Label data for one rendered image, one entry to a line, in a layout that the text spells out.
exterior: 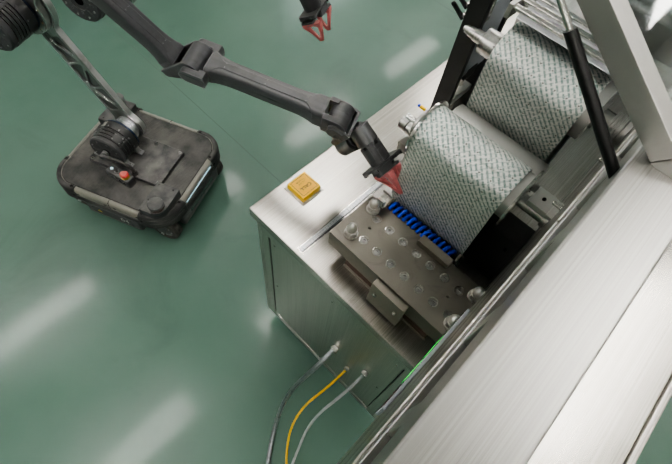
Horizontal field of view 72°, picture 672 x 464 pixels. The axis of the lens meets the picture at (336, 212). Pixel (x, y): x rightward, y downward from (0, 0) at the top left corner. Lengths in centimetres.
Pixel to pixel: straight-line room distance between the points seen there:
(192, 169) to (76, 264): 69
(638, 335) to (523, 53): 63
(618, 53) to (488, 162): 48
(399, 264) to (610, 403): 58
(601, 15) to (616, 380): 46
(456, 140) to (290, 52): 223
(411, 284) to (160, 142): 160
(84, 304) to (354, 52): 214
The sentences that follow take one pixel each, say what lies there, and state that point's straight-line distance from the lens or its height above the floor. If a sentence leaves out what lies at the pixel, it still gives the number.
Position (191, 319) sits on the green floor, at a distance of 219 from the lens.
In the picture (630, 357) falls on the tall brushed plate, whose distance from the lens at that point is 77.
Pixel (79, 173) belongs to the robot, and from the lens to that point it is 240.
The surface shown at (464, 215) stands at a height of 117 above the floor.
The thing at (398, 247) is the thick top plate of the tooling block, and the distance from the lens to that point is 116.
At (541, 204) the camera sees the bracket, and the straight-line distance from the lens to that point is 102.
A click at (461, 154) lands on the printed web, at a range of 101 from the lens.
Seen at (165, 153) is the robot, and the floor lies 26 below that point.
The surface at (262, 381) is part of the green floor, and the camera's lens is 208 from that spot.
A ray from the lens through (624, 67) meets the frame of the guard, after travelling 58.
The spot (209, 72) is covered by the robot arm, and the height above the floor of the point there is 124.
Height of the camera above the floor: 204
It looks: 59 degrees down
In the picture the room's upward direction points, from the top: 9 degrees clockwise
